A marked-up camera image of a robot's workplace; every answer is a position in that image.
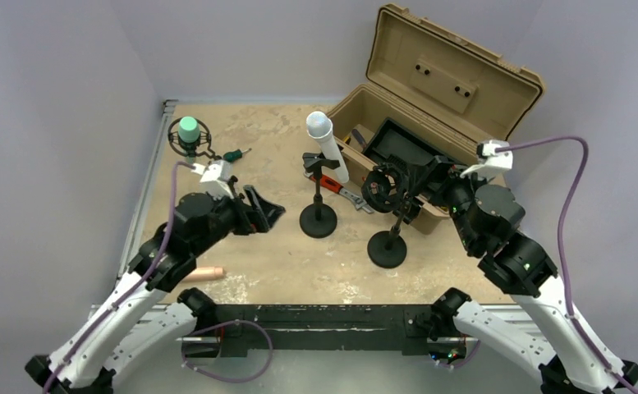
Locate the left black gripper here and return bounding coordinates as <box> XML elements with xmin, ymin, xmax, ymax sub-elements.
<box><xmin>192</xmin><ymin>184</ymin><xmax>284</xmax><ymax>255</ymax></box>

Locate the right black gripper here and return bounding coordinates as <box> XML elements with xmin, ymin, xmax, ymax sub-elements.
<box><xmin>407</xmin><ymin>154</ymin><xmax>496</xmax><ymax>251</ymax></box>

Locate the round base shock mount stand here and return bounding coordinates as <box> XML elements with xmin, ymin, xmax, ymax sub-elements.
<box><xmin>360</xmin><ymin>162</ymin><xmax>414</xmax><ymax>269</ymax></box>

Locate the round base clip stand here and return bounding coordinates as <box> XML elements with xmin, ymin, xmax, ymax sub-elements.
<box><xmin>299</xmin><ymin>153</ymin><xmax>339</xmax><ymax>239</ymax></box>

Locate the pink microphone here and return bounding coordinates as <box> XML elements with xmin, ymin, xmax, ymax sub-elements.
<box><xmin>182</xmin><ymin>266</ymin><xmax>226</xmax><ymax>282</ymax></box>

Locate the white microphone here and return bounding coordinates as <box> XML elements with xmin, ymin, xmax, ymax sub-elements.
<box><xmin>305</xmin><ymin>111</ymin><xmax>350</xmax><ymax>184</ymax></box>

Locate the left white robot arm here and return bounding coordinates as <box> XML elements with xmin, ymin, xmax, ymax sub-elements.
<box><xmin>25</xmin><ymin>186</ymin><xmax>286</xmax><ymax>393</ymax></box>

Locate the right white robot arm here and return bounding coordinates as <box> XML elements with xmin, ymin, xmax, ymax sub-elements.
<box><xmin>401</xmin><ymin>153</ymin><xmax>638</xmax><ymax>393</ymax></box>

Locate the green microphone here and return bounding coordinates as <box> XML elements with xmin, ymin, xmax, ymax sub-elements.
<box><xmin>178</xmin><ymin>117</ymin><xmax>201</xmax><ymax>164</ymax></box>

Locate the red adjustable wrench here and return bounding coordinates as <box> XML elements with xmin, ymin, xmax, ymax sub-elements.
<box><xmin>304</xmin><ymin>172</ymin><xmax>374</xmax><ymax>214</ymax></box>

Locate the tan plastic tool case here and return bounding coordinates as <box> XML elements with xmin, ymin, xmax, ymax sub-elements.
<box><xmin>324</xmin><ymin>4</ymin><xmax>546</xmax><ymax>236</ymax></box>

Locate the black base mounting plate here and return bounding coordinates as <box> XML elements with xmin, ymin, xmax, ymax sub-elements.
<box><xmin>181</xmin><ymin>305</ymin><xmax>467</xmax><ymax>363</ymax></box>

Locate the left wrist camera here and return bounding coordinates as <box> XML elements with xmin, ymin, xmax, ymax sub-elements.
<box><xmin>191</xmin><ymin>160</ymin><xmax>233</xmax><ymax>199</ymax></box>

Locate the green handle screwdriver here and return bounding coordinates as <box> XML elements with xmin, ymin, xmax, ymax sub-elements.
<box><xmin>223</xmin><ymin>148</ymin><xmax>252</xmax><ymax>163</ymax></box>

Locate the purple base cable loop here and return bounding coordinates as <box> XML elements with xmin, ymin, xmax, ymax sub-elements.
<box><xmin>180</xmin><ymin>319</ymin><xmax>273</xmax><ymax>384</ymax></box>

